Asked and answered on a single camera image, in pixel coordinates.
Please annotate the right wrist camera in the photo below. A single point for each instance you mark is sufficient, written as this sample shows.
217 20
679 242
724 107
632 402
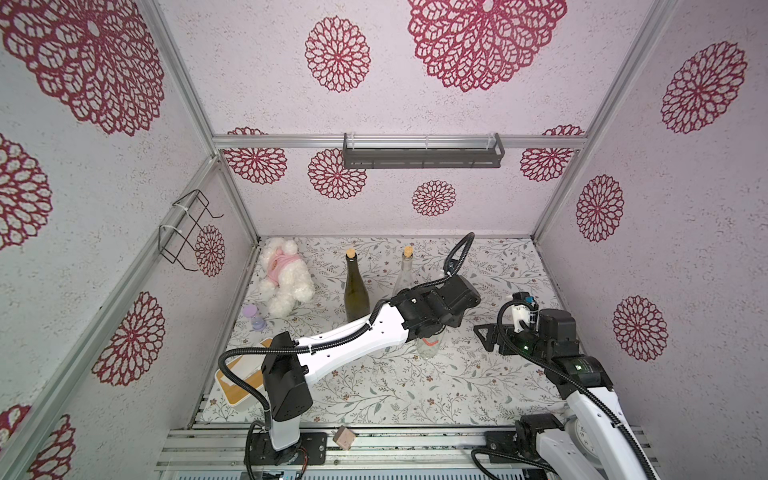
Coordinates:
524 312

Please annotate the black wire wall basket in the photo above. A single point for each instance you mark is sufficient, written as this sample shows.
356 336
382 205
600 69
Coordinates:
193 242

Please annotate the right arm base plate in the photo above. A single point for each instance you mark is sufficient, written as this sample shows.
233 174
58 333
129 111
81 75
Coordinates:
512 443

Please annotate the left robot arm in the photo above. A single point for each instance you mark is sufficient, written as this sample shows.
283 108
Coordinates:
296 365

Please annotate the small purple capped jar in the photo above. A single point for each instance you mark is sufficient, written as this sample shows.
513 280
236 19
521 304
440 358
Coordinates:
252 313

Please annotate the tall clear corked bottle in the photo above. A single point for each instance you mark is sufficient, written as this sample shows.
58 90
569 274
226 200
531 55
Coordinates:
405 279

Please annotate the dark green wine bottle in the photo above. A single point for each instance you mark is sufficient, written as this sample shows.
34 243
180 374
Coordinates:
356 298

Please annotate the black wall shelf rack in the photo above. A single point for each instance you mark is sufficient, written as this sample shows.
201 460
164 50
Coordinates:
401 158

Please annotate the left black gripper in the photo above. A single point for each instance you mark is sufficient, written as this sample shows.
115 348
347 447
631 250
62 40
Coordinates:
424 293

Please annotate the white analog clock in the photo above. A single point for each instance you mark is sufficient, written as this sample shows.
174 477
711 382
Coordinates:
580 436

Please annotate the white plush toy pink shirt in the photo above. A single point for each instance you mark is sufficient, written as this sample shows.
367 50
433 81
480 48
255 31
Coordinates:
287 280

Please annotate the clear bottle with red label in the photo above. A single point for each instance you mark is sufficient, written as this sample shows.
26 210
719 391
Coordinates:
428 347

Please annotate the small wooden block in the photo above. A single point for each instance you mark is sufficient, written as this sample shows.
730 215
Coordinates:
344 438

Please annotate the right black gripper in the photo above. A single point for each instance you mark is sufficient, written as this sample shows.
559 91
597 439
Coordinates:
500 335

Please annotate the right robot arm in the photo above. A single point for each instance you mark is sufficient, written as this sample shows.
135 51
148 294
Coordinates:
594 440

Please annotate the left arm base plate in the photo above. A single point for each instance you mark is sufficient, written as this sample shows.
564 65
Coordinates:
311 450

